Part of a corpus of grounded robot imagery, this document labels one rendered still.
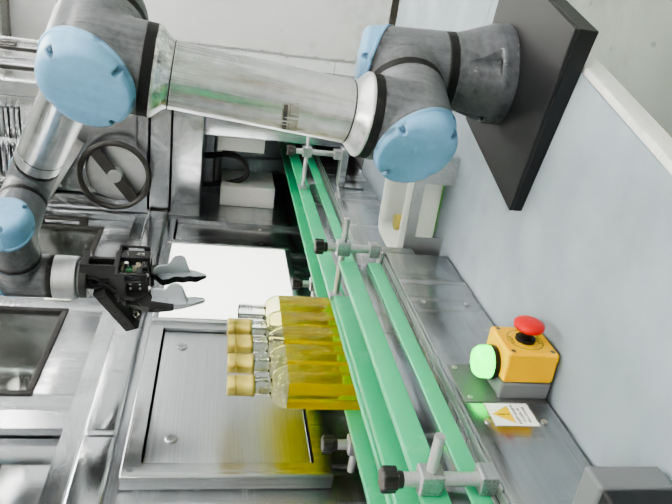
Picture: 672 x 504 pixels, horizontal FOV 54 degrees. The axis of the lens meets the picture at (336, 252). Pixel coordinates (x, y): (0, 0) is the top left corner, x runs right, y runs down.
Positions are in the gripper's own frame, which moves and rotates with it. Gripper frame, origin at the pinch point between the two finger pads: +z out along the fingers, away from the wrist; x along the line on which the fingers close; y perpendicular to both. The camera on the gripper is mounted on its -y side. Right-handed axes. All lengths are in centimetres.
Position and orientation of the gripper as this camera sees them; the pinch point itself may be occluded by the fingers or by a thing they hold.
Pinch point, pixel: (198, 290)
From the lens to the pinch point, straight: 122.2
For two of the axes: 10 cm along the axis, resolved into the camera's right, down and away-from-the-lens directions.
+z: 9.8, 0.6, 1.9
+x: -1.0, -7.0, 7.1
